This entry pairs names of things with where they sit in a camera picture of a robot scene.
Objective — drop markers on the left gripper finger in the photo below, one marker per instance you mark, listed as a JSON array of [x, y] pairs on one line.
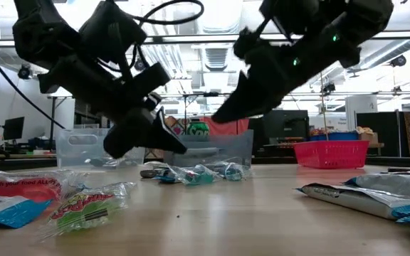
[[149, 83], [137, 133]]

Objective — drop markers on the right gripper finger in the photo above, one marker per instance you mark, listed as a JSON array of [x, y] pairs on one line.
[[255, 96], [249, 44]]

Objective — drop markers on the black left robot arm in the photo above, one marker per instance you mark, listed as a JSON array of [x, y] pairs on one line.
[[41, 32]]

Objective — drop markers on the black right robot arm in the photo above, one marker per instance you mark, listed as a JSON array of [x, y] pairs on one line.
[[365, 21]]

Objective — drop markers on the colourful patchwork quilt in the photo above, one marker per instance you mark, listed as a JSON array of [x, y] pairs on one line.
[[174, 125]]

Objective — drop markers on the orange cloth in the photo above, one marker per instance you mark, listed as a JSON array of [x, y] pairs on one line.
[[233, 128]]

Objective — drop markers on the black television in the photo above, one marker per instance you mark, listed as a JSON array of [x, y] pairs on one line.
[[285, 126]]

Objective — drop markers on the thin pole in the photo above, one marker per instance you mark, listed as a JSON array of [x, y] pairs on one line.
[[324, 106]]

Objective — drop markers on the grey translucent plastic bin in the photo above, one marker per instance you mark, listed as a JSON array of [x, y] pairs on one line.
[[226, 149]]

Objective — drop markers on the green Sprite can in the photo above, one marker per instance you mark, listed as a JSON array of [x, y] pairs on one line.
[[198, 128]]

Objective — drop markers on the clear plastic bin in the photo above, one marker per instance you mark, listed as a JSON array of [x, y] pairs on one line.
[[73, 153]]

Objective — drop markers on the white cabinet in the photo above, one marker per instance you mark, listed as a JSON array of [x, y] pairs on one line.
[[361, 110]]

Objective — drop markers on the black computer monitor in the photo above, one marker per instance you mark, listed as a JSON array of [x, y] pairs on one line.
[[13, 128]]

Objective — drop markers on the blue tub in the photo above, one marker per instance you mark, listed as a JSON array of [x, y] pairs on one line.
[[340, 136]]

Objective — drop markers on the red plastic basket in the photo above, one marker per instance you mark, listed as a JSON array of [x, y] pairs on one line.
[[331, 154]]

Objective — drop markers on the cardboard box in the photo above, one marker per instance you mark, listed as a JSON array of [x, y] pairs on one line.
[[368, 137]]

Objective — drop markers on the black partition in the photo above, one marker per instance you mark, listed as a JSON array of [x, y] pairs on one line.
[[377, 133]]

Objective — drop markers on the black ceiling camera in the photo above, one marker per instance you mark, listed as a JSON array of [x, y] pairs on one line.
[[398, 60], [24, 72], [329, 87], [140, 64]]

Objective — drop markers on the silver ventilation duct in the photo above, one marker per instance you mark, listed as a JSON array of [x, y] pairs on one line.
[[217, 57]]

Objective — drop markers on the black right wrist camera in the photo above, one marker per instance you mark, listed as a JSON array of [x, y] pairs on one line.
[[290, 14]]

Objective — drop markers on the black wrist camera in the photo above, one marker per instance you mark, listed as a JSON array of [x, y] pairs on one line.
[[112, 32], [290, 14]]

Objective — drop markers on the long ceiling light rail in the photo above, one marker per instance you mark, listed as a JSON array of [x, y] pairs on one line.
[[190, 38]]

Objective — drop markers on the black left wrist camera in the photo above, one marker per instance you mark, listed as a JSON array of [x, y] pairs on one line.
[[112, 32]]

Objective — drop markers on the black metal table frame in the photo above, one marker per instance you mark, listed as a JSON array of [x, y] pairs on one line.
[[13, 163]]

